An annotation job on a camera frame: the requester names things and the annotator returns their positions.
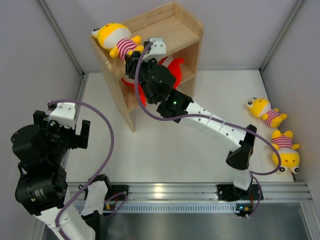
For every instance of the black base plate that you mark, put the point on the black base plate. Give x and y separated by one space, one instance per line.
230 193
115 190

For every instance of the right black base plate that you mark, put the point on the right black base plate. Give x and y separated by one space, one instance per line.
230 193

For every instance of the red shark plush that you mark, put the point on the red shark plush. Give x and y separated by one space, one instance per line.
132 86
174 66

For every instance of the wooden two-tier shelf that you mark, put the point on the wooden two-tier shelf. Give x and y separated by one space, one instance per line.
182 33

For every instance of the aluminium mounting rail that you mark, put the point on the aluminium mounting rail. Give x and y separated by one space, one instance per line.
208 191

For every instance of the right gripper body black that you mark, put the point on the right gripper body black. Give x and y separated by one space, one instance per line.
144 72

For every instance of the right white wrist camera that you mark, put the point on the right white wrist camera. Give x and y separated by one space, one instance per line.
157 50

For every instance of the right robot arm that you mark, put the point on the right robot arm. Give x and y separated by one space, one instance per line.
182 109

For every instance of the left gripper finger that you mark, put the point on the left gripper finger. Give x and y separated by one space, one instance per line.
40 118
81 140

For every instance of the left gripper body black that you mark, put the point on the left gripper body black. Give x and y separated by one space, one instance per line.
65 134

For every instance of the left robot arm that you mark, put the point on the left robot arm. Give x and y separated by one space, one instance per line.
42 188

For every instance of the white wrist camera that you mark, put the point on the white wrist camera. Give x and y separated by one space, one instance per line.
64 114
157 50

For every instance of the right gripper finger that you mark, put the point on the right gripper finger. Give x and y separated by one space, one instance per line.
152 62
131 62

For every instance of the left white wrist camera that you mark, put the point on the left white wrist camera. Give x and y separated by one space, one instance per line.
64 114

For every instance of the grey slotted cable duct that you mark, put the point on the grey slotted cable duct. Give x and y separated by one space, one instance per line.
131 207

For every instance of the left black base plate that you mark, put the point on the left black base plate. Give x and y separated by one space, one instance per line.
115 190

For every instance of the yellow plush toy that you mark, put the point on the yellow plush toy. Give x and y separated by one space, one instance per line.
287 150
261 108
117 39

